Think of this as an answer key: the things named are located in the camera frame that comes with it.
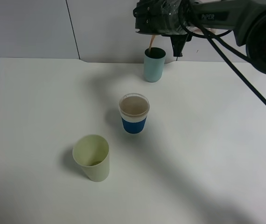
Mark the glass cup blue sleeve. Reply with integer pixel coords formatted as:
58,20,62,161
119,93,150,134

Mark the light green plastic cup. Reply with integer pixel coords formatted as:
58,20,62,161
72,134,110,182

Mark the teal plastic cup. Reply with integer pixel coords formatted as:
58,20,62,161
144,47,166,83

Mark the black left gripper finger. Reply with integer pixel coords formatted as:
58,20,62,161
170,34,192,57

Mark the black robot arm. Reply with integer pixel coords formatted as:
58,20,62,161
133,0,266,74

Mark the black cable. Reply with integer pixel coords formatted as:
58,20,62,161
178,0,266,123

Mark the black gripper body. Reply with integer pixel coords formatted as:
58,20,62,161
133,0,194,36

